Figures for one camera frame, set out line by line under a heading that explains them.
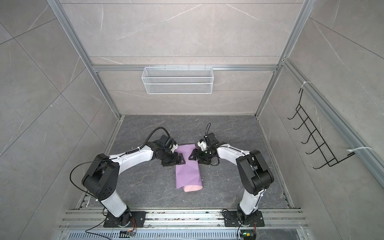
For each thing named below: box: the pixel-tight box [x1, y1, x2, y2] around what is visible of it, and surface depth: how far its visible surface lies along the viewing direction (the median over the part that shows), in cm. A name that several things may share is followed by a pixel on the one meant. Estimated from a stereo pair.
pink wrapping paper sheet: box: [175, 144, 204, 192], surface depth 84 cm
